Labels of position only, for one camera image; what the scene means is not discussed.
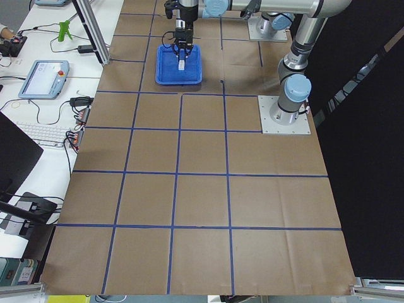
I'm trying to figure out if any white block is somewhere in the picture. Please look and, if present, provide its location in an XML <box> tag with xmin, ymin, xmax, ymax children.
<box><xmin>178</xmin><ymin>60</ymin><xmax>185</xmax><ymax>71</ymax></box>

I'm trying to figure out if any aluminium frame post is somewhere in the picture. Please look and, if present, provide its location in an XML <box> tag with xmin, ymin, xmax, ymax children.
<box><xmin>72</xmin><ymin>0</ymin><xmax>111</xmax><ymax>66</ymax></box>

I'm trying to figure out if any person hand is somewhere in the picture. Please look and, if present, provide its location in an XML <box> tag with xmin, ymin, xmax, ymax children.
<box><xmin>0</xmin><ymin>24</ymin><xmax>15</xmax><ymax>39</ymax></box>

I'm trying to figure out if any teach pendant tablet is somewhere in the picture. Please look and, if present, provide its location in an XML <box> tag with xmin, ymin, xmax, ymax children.
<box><xmin>18</xmin><ymin>60</ymin><xmax>69</xmax><ymax>100</ymax></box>

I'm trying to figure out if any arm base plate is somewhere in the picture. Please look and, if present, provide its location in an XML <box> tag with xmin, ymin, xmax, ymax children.
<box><xmin>247</xmin><ymin>16</ymin><xmax>288</xmax><ymax>42</ymax></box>
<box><xmin>258</xmin><ymin>95</ymin><xmax>311</xmax><ymax>136</ymax></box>

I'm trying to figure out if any black power adapter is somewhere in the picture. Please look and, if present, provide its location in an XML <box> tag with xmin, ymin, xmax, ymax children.
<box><xmin>77</xmin><ymin>45</ymin><xmax>93</xmax><ymax>54</ymax></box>

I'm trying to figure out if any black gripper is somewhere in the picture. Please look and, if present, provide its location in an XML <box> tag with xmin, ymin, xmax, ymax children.
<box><xmin>172</xmin><ymin>28</ymin><xmax>193</xmax><ymax>65</ymax></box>

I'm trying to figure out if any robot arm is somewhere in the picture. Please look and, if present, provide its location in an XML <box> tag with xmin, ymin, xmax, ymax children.
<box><xmin>199</xmin><ymin>0</ymin><xmax>351</xmax><ymax>126</ymax></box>
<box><xmin>162</xmin><ymin>9</ymin><xmax>294</xmax><ymax>63</ymax></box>

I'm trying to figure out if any white keyboard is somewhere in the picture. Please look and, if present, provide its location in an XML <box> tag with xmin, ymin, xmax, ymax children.
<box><xmin>15</xmin><ymin>122</ymin><xmax>74</xmax><ymax>148</ymax></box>

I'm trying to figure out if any blue plastic tray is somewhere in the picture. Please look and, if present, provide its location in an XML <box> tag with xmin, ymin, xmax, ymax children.
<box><xmin>155</xmin><ymin>45</ymin><xmax>203</xmax><ymax>85</ymax></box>

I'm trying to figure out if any black monitor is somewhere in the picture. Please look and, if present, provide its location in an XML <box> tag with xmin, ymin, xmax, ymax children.
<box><xmin>1</xmin><ymin>113</ymin><xmax>43</xmax><ymax>202</ymax></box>

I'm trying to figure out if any green handled grabber tool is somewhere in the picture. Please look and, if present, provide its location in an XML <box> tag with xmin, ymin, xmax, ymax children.
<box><xmin>57</xmin><ymin>20</ymin><xmax>73</xmax><ymax>42</ymax></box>

